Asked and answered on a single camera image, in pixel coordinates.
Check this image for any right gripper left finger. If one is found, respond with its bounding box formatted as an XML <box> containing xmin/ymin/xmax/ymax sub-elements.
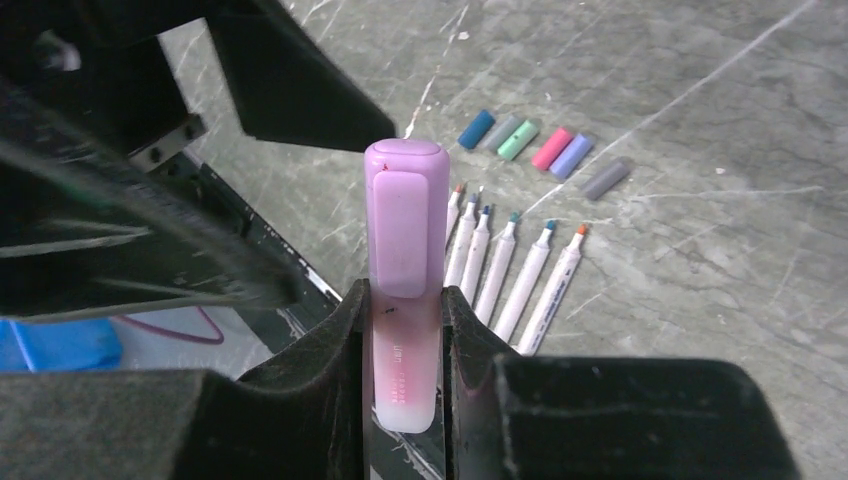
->
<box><xmin>1</xmin><ymin>280</ymin><xmax>370</xmax><ymax>479</ymax></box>

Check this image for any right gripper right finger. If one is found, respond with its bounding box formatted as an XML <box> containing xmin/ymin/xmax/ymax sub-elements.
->
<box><xmin>442</xmin><ymin>287</ymin><xmax>801</xmax><ymax>479</ymax></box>

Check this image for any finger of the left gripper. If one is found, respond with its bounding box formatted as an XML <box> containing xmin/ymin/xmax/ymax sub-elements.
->
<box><xmin>205</xmin><ymin>1</ymin><xmax>396</xmax><ymax>152</ymax></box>

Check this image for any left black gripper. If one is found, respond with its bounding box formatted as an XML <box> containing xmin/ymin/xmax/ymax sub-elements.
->
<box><xmin>1</xmin><ymin>1</ymin><xmax>277</xmax><ymax>323</ymax></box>

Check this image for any white pen orange cap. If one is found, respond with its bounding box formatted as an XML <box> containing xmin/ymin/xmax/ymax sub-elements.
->
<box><xmin>516</xmin><ymin>224</ymin><xmax>588</xmax><ymax>356</ymax></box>

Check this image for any white pen blue cap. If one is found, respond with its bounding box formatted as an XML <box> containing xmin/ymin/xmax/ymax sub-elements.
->
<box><xmin>494</xmin><ymin>220</ymin><xmax>557</xmax><ymax>342</ymax></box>

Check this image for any white pen grey cap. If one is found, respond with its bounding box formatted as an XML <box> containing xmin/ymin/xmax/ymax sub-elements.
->
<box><xmin>443</xmin><ymin>192</ymin><xmax>479</xmax><ymax>287</ymax></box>

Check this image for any purple pink highlighter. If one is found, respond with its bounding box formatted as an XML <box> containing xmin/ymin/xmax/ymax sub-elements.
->
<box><xmin>364</xmin><ymin>138</ymin><xmax>450</xmax><ymax>434</ymax></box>

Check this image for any white pen green cap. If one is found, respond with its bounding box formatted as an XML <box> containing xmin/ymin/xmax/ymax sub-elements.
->
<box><xmin>460</xmin><ymin>205</ymin><xmax>492</xmax><ymax>305</ymax></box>

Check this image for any white pen orange tip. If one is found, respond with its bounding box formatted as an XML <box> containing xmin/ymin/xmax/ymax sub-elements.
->
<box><xmin>445</xmin><ymin>183</ymin><xmax>464</xmax><ymax>246</ymax></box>

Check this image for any lilac pen cap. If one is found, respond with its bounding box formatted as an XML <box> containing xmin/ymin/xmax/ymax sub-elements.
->
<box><xmin>549</xmin><ymin>134</ymin><xmax>594</xmax><ymax>181</ymax></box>

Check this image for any blue plastic bin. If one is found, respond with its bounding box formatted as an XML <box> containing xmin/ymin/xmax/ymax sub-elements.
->
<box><xmin>1</xmin><ymin>318</ymin><xmax>123</xmax><ymax>373</ymax></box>

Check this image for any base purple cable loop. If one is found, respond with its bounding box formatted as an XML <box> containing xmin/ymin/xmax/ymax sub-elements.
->
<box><xmin>115</xmin><ymin>305</ymin><xmax>227</xmax><ymax>347</ymax></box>

